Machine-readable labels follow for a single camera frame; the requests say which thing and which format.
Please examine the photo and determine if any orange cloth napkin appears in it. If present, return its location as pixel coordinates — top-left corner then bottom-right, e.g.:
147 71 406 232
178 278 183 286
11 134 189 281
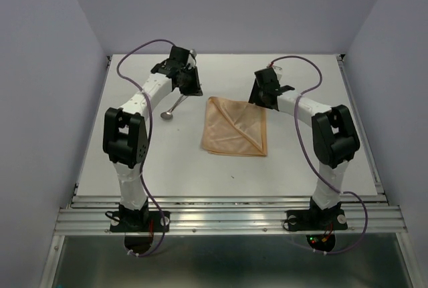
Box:
201 96 268 157

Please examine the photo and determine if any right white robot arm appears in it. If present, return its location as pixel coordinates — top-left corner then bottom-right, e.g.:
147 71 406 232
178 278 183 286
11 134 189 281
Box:
249 67 360 228

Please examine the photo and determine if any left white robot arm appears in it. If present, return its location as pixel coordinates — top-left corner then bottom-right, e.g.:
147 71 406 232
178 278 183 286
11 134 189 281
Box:
102 45 203 231

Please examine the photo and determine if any silver metal spoon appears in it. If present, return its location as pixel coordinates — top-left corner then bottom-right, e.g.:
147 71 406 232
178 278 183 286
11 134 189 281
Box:
160 95 188 121

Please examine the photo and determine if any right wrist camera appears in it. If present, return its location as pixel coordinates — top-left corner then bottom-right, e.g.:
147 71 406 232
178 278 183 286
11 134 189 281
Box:
271 65 283 81

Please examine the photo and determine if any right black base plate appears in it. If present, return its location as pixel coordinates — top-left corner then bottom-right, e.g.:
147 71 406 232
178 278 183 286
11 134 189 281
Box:
282 209 348 232

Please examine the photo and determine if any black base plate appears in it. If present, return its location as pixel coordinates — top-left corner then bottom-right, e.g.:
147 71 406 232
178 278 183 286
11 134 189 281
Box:
105 210 171 233
282 209 348 232

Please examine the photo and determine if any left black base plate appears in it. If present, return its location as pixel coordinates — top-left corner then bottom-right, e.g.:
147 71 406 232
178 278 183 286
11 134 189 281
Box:
105 210 171 233

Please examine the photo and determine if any aluminium frame rail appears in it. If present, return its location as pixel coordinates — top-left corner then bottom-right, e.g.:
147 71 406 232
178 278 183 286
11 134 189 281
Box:
53 194 407 236

